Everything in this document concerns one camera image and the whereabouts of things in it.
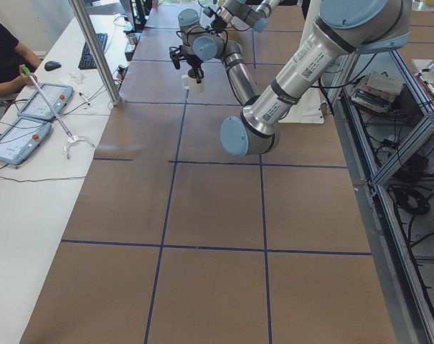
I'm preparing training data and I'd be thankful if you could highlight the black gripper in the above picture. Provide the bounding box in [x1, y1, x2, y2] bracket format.
[182, 44, 202, 83]

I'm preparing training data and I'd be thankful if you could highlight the white ceramic mug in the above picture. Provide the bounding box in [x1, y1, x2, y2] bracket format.
[181, 75, 205, 95]

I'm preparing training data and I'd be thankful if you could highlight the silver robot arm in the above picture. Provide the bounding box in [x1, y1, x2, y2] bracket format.
[169, 1, 280, 105]
[220, 1, 412, 156]

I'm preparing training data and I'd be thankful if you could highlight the small metal cup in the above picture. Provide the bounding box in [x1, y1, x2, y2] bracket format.
[126, 32, 138, 45]

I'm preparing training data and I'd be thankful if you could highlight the black keyboard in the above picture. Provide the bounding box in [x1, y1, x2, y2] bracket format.
[77, 32, 109, 70]

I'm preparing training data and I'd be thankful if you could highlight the silver reacher grabber stick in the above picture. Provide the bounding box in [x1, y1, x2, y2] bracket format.
[20, 65, 95, 160]

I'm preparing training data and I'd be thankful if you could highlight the black computer mouse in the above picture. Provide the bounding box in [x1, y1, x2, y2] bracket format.
[44, 60, 62, 72]

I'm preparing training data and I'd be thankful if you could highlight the far blue teach pendant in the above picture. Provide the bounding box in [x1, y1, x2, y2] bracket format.
[16, 82, 75, 121]

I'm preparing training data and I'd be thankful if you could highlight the blue teach pendant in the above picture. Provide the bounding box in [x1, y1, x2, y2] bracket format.
[0, 118, 52, 166]
[16, 82, 75, 121]

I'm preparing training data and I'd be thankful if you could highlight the stack of books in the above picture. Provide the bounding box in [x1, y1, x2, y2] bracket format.
[350, 71, 404, 113]

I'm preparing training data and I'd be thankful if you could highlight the person in black shirt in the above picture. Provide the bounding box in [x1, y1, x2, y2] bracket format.
[0, 23, 41, 97]

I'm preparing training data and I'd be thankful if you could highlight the near blue teach pendant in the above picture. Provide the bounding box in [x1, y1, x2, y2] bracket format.
[0, 118, 52, 166]

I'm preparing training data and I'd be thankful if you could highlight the aluminium frame post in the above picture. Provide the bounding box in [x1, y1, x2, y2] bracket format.
[69, 0, 121, 106]

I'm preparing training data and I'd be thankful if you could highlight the white camera pedestal column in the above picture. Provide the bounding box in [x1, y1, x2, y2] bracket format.
[280, 0, 324, 124]

